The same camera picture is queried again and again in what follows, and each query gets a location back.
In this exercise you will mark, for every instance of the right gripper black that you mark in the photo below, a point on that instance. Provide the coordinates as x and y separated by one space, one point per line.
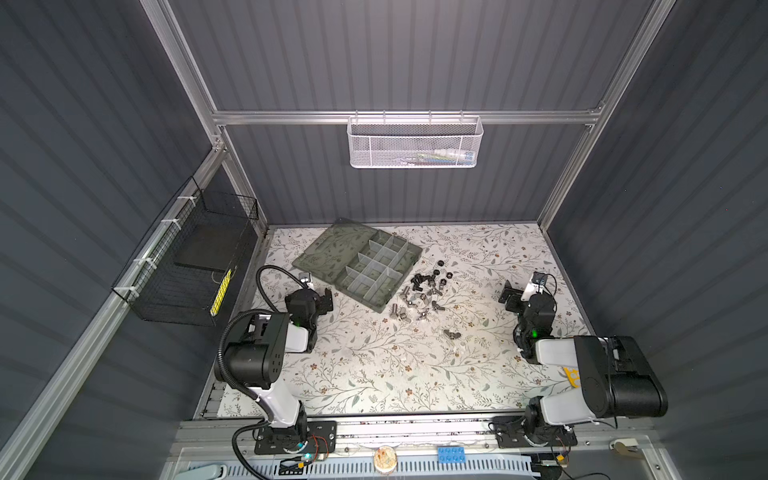
514 297

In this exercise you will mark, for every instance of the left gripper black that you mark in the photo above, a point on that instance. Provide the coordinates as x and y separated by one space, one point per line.
324 300

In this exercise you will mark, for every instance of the green compartment organizer box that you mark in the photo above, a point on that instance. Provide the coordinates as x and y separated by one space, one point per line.
367 264

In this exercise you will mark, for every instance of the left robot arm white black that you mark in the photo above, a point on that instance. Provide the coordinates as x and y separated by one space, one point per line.
251 354

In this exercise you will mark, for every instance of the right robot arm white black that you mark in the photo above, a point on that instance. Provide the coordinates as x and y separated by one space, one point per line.
615 378

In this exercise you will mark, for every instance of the dark screws pair apart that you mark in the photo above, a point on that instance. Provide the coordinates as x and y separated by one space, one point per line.
452 335

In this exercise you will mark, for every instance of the yellow calculator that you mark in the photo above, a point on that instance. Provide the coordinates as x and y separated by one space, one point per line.
573 377

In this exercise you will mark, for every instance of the yellow marker in black basket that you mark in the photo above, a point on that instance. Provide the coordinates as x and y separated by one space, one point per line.
221 293

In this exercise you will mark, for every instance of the blue toy brick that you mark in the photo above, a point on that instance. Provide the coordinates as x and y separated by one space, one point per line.
451 455

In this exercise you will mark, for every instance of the markers in white basket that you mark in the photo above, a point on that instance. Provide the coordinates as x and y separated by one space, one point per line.
440 157

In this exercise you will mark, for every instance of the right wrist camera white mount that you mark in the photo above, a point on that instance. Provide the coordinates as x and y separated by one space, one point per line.
535 285

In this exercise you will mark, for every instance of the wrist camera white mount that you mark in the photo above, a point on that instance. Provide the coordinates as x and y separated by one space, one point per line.
307 280
535 285

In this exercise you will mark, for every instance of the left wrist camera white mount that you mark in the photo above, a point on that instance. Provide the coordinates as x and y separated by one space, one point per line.
307 280

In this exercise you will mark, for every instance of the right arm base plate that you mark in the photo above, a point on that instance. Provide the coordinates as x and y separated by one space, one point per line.
517 431

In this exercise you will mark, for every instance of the black wire mesh basket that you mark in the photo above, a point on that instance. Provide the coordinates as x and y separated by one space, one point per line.
176 280

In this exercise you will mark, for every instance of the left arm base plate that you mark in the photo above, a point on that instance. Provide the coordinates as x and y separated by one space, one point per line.
312 437

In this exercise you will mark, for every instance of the white wire mesh basket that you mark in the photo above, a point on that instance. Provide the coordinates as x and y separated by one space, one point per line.
375 142

